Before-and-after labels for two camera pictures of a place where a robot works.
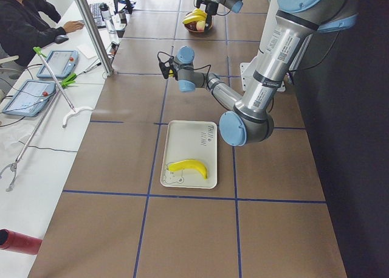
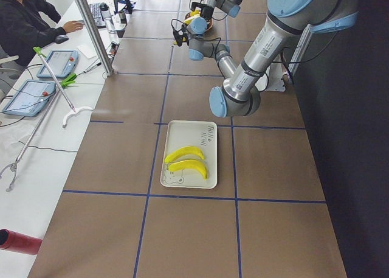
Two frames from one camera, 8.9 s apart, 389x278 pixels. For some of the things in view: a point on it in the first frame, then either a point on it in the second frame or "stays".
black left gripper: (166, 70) → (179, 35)
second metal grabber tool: (14, 165) stays
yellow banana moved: (189, 163) stays
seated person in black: (22, 30) stays
